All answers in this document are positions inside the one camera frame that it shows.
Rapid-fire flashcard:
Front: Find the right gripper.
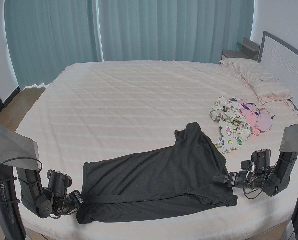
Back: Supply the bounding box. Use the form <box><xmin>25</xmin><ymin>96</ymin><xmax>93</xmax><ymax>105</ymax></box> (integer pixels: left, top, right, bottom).
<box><xmin>228</xmin><ymin>171</ymin><xmax>246</xmax><ymax>188</ymax></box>

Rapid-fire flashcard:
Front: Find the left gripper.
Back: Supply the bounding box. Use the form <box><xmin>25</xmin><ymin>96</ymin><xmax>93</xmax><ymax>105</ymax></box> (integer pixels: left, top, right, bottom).
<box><xmin>65</xmin><ymin>189</ymin><xmax>86</xmax><ymax>209</ymax></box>

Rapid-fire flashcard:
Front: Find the black T-shirt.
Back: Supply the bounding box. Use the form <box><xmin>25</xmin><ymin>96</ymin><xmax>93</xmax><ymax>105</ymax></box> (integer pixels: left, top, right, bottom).
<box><xmin>76</xmin><ymin>122</ymin><xmax>238</xmax><ymax>225</ymax></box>

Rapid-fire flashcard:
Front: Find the bed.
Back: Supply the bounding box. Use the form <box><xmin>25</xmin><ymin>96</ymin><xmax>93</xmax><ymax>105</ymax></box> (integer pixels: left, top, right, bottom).
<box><xmin>14</xmin><ymin>30</ymin><xmax>298</xmax><ymax>237</ymax></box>

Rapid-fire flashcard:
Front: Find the white printed pyjama garment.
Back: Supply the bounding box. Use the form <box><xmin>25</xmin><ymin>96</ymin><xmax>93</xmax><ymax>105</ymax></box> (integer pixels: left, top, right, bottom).
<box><xmin>209</xmin><ymin>95</ymin><xmax>253</xmax><ymax>154</ymax></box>

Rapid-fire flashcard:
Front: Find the pink garment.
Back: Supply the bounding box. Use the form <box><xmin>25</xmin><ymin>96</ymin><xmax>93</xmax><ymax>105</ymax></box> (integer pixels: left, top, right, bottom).
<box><xmin>238</xmin><ymin>99</ymin><xmax>275</xmax><ymax>136</ymax></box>

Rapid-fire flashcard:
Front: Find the cream pillow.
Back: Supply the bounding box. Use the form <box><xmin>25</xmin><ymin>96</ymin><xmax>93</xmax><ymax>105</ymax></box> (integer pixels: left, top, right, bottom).
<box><xmin>219</xmin><ymin>58</ymin><xmax>293</xmax><ymax>106</ymax></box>

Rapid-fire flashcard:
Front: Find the grey bedside table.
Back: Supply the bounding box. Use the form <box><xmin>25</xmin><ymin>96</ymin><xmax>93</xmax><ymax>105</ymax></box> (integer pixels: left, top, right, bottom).
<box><xmin>222</xmin><ymin>37</ymin><xmax>261</xmax><ymax>64</ymax></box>

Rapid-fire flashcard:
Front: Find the blue-green curtain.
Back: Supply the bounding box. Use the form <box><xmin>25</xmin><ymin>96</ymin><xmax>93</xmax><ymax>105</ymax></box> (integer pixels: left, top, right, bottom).
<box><xmin>97</xmin><ymin>0</ymin><xmax>255</xmax><ymax>64</ymax></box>
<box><xmin>4</xmin><ymin>0</ymin><xmax>103</xmax><ymax>89</ymax></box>

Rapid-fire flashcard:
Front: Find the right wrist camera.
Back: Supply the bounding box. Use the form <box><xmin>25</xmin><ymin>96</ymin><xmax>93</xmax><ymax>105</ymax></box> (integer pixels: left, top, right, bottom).
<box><xmin>241</xmin><ymin>160</ymin><xmax>253</xmax><ymax>172</ymax></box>

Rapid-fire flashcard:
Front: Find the black cable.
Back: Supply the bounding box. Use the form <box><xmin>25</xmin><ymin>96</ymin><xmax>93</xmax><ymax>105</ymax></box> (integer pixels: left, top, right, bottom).
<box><xmin>0</xmin><ymin>158</ymin><xmax>43</xmax><ymax>182</ymax></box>
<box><xmin>242</xmin><ymin>188</ymin><xmax>262</xmax><ymax>200</ymax></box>

